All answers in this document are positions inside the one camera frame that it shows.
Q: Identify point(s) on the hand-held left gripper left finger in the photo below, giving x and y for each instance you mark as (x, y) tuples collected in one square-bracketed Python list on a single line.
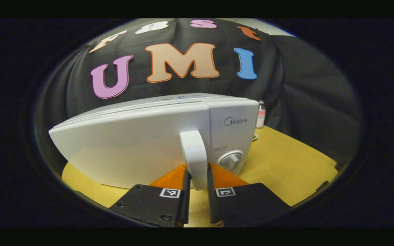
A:
[(185, 205)]

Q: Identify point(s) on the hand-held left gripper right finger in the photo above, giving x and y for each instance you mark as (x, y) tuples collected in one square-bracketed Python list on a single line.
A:
[(211, 205)]

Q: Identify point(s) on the white microwave oven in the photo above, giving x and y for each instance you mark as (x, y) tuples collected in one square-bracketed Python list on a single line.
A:
[(132, 147)]

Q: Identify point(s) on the white divided plate of beans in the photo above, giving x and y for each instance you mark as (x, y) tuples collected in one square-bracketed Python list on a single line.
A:
[(255, 137)]

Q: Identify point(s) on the small clear bottle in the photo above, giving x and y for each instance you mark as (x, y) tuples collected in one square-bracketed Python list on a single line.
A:
[(261, 116)]

